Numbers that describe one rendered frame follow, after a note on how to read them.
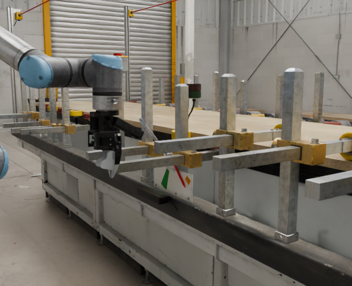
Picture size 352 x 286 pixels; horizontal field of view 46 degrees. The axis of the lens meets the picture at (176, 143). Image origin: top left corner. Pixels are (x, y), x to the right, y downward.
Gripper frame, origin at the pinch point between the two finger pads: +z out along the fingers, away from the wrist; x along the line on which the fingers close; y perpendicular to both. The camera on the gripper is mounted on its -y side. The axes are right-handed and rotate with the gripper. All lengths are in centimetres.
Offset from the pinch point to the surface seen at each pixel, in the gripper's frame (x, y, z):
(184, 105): -2.4, -27.9, -21.1
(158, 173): -16.7, -26.2, 6.1
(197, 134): -19, -46, -8
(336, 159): 47, -47, -8
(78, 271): -105, -26, 82
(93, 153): -23.5, -2.6, -2.6
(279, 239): 45, -27, 12
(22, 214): -229, -22, 82
